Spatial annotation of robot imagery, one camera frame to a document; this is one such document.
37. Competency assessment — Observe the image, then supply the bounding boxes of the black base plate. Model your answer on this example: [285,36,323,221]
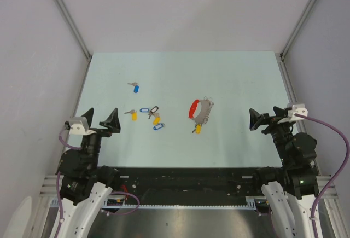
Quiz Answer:
[56,165,319,206]

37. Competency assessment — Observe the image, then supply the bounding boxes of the purple cable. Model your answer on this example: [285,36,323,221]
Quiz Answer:
[258,113,350,238]
[56,127,141,238]

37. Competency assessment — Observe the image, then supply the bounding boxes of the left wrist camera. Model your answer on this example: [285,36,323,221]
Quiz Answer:
[65,117,96,136]

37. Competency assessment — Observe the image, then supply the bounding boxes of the left aluminium frame post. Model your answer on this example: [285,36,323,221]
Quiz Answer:
[53,0,92,63]

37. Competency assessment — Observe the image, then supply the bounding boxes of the black frame key tag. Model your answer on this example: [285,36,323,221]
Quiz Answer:
[148,106,159,119]

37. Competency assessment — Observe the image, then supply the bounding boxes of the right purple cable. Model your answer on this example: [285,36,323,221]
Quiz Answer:
[258,113,350,238]

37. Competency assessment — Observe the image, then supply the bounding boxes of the aluminium frame post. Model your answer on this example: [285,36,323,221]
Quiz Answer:
[279,0,331,58]
[53,0,92,63]

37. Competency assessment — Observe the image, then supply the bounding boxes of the red handled keyring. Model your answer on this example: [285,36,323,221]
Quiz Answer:
[189,97,214,125]

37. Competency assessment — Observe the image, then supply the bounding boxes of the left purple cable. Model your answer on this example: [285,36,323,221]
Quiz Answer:
[56,127,141,238]

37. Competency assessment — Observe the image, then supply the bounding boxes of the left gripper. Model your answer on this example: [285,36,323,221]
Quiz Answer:
[81,107,120,169]

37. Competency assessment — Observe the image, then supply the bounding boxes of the yellow tag key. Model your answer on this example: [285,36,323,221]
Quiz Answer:
[153,113,160,126]
[125,109,137,121]
[192,124,202,135]

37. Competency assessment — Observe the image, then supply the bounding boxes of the solid blue tag key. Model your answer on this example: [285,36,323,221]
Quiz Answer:
[128,82,139,94]

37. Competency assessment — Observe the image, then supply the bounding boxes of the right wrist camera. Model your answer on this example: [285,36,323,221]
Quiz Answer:
[278,103,308,124]

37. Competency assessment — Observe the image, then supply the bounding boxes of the white cable duct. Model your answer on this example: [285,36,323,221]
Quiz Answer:
[49,195,274,210]

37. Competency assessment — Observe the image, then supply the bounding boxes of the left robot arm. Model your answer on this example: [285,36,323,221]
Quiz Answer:
[50,108,123,237]

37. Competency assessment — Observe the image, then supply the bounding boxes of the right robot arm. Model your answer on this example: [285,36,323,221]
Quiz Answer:
[249,104,323,237]

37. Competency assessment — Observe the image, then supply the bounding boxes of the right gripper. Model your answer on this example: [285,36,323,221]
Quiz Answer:
[248,106,295,163]

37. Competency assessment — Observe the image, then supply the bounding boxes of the right aluminium frame post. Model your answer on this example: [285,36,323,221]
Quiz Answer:
[279,0,331,58]

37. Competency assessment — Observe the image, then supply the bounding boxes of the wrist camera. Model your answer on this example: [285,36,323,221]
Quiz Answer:
[65,117,96,136]
[278,103,308,124]

